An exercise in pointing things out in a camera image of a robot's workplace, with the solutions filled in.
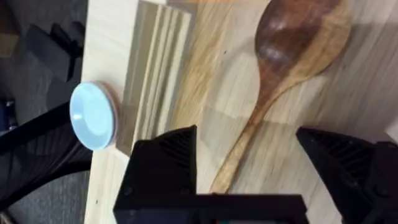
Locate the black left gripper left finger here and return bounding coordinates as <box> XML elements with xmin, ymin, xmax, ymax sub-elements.
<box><xmin>113</xmin><ymin>125</ymin><xmax>198</xmax><ymax>215</ymax></box>

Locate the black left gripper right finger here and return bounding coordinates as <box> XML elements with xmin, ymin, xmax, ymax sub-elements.
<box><xmin>295</xmin><ymin>126</ymin><xmax>398</xmax><ymax>224</ymax></box>

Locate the wooden spoon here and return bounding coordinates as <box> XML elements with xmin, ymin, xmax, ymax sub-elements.
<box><xmin>208</xmin><ymin>0</ymin><xmax>354</xmax><ymax>194</ymax></box>

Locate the small pink plate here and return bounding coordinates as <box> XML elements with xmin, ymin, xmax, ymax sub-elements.
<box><xmin>96</xmin><ymin>80</ymin><xmax>119</xmax><ymax>149</ymax></box>

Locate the small light blue plate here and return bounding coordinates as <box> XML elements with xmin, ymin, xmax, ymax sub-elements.
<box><xmin>68</xmin><ymin>82</ymin><xmax>115</xmax><ymax>152</ymax></box>

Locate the black chair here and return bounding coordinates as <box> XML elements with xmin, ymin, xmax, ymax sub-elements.
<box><xmin>0</xmin><ymin>102</ymin><xmax>94</xmax><ymax>209</ymax></box>

